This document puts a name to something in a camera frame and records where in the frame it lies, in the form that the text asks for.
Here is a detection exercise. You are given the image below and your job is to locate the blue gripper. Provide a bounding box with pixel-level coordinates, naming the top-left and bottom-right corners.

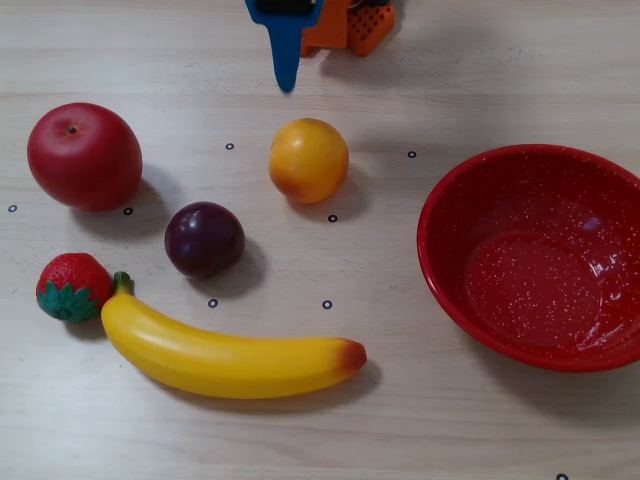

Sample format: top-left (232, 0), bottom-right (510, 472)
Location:
top-left (244, 0), bottom-right (327, 95)

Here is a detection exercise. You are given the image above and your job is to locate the yellow orange toy peach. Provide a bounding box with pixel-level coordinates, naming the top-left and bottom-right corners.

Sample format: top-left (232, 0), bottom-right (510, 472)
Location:
top-left (268, 117), bottom-right (350, 205)

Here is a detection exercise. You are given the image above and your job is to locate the orange robot base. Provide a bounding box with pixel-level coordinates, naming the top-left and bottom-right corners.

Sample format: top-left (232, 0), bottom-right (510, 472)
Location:
top-left (346, 0), bottom-right (396, 58)

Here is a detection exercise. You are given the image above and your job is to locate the red speckled bowl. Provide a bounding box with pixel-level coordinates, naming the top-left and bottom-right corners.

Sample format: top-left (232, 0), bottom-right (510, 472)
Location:
top-left (416, 143), bottom-right (640, 374)

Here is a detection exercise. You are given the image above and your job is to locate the dark purple toy plum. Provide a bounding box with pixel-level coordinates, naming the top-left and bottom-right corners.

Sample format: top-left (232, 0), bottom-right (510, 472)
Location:
top-left (164, 201), bottom-right (247, 280)

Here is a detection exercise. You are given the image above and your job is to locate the red toy apple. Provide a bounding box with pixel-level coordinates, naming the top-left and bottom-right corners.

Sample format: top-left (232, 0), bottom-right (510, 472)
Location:
top-left (27, 102), bottom-right (144, 213)

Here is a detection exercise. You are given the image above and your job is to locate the red toy strawberry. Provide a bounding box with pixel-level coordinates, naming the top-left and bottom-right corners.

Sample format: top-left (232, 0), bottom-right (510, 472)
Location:
top-left (35, 252), bottom-right (113, 324)

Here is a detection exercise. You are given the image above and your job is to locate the yellow toy banana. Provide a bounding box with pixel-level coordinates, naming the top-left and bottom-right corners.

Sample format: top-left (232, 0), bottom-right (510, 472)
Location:
top-left (100, 271), bottom-right (368, 400)

